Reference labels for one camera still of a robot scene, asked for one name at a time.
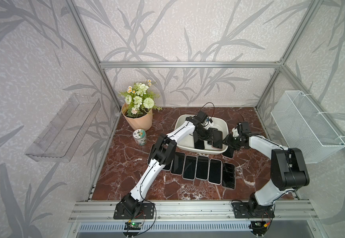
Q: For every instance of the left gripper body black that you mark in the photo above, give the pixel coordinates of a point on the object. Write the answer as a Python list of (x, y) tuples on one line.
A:
[(203, 134)]

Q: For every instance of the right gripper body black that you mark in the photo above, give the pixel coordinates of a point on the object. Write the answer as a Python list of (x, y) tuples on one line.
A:
[(234, 142)]

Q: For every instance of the phone with light blue case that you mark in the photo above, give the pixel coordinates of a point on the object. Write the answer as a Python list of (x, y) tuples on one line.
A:
[(189, 167)]

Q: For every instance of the phone with pink case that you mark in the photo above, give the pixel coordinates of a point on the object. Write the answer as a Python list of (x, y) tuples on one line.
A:
[(178, 163)]

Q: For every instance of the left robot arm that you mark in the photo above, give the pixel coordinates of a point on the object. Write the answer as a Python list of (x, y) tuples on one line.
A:
[(162, 154)]

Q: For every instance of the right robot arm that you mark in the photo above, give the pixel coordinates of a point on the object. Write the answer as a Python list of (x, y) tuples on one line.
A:
[(288, 171)]

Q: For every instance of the white plastic storage box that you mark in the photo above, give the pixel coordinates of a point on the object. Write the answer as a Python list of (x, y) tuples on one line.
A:
[(187, 143)]

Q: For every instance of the small patterned can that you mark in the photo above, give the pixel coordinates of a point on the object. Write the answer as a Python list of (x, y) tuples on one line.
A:
[(140, 136)]

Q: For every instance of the potted artificial flower plant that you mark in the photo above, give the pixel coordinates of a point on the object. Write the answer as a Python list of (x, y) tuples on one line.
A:
[(139, 105)]

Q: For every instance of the right circuit board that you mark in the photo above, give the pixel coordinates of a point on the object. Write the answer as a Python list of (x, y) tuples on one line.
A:
[(259, 225)]

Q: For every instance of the left green circuit board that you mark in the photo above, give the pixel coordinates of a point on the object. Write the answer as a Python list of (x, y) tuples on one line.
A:
[(133, 226)]

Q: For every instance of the white wire mesh basket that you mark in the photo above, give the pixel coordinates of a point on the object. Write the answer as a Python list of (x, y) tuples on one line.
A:
[(304, 127)]

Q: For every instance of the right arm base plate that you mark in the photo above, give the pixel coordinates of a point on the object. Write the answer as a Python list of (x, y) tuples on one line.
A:
[(251, 209)]

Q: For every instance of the aluminium frame rail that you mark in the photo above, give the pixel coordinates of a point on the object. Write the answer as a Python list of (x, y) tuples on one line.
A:
[(190, 64)]

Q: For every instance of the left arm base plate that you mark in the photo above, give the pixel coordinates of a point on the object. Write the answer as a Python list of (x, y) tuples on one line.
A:
[(143, 211)]

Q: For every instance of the clear plastic wall shelf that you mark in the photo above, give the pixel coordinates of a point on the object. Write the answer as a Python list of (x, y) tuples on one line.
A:
[(59, 141)]

